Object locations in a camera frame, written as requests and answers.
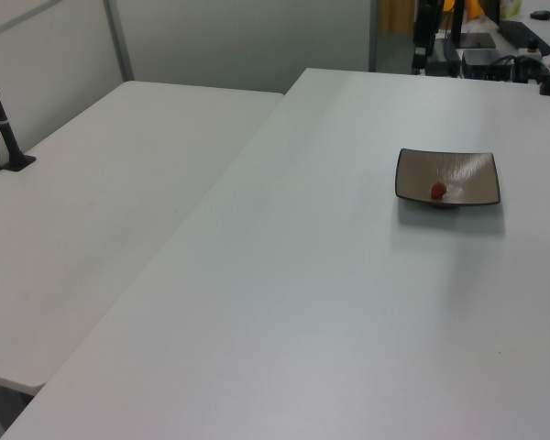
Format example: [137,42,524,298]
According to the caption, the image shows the black flat power box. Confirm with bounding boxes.
[424,38,462,78]

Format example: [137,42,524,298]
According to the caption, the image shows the grey metal partition post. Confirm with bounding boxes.
[368,0,380,72]
[103,0,135,84]

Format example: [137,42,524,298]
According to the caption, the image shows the black keyboard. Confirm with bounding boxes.
[498,19,550,48]

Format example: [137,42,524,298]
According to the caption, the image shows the black pole with white band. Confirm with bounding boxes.
[0,45,38,173]

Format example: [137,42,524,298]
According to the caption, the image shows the black cable bundle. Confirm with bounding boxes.
[493,53,549,85]

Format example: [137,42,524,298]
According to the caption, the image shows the black monitor stand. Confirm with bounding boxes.
[449,0,497,50]

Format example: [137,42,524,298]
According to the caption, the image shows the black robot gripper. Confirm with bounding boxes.
[411,0,443,71]

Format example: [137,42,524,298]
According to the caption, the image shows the orange yellow object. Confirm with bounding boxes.
[443,0,483,20]

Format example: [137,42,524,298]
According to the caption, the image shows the black box with lights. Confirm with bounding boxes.
[461,48,515,82]

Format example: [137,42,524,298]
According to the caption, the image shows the square brown ceramic plate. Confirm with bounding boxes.
[394,148,502,212]

